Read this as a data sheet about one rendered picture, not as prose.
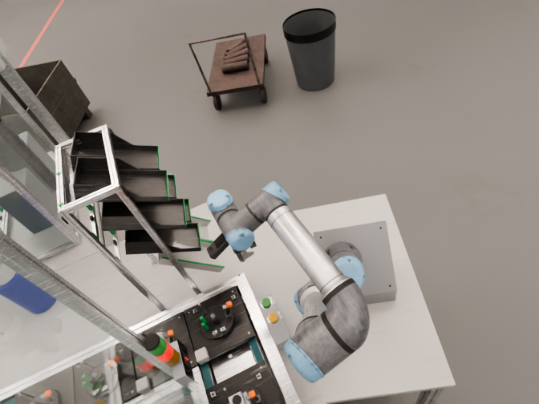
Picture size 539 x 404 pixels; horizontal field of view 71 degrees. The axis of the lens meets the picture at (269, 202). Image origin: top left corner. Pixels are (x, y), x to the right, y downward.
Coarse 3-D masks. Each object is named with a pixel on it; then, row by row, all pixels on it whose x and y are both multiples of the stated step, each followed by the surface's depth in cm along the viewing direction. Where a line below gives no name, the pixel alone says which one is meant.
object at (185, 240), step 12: (180, 228) 156; (192, 228) 157; (132, 240) 147; (144, 240) 148; (168, 240) 150; (180, 240) 152; (192, 240) 153; (132, 252) 142; (144, 252) 144; (156, 252) 145
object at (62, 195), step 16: (64, 160) 130; (112, 160) 121; (64, 176) 123; (112, 176) 116; (64, 192) 117; (128, 208) 120; (80, 224) 118; (144, 224) 128; (96, 240) 125; (160, 240) 136; (112, 256) 134; (128, 272) 143; (144, 288) 153; (192, 288) 164; (160, 304) 164
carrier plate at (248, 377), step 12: (264, 360) 141; (240, 372) 140; (252, 372) 139; (264, 372) 138; (228, 384) 138; (240, 384) 137; (252, 384) 137; (264, 384) 136; (216, 396) 136; (228, 396) 136; (264, 396) 133; (276, 396) 132
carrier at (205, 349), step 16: (208, 304) 160; (224, 304) 158; (240, 304) 157; (192, 320) 157; (208, 320) 153; (224, 320) 152; (240, 320) 153; (192, 336) 152; (208, 336) 149; (224, 336) 149; (240, 336) 148; (256, 336) 149; (208, 352) 147; (224, 352) 147
